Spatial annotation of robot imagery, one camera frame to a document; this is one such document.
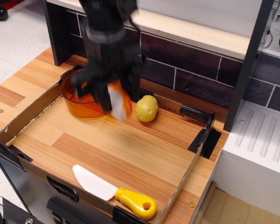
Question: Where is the transparent orange plastic pot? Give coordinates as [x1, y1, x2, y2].
[60, 68, 105, 119]

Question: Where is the yellow toy potato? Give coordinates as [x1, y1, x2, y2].
[135, 95, 158, 122]

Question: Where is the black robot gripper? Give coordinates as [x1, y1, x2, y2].
[71, 28, 148, 111]

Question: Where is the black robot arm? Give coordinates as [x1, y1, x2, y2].
[71, 0, 148, 112]

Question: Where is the dark left shelf post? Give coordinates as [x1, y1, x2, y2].
[42, 0, 86, 66]

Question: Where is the brown cardboard fence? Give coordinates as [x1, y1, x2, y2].
[0, 64, 222, 224]

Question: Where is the white and orange toy sushi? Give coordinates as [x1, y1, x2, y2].
[107, 80, 132, 122]

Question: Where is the white toy knife yellow handle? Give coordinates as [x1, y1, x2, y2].
[72, 165, 157, 220]

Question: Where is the dark grey shelf post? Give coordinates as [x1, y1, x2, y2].
[224, 0, 274, 132]

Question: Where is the light wooden shelf board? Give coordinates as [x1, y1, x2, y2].
[48, 0, 251, 61]

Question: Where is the white ribbed drainer board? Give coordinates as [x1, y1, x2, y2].
[222, 101, 280, 177]

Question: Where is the black caster wheel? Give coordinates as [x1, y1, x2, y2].
[0, 0, 9, 21]

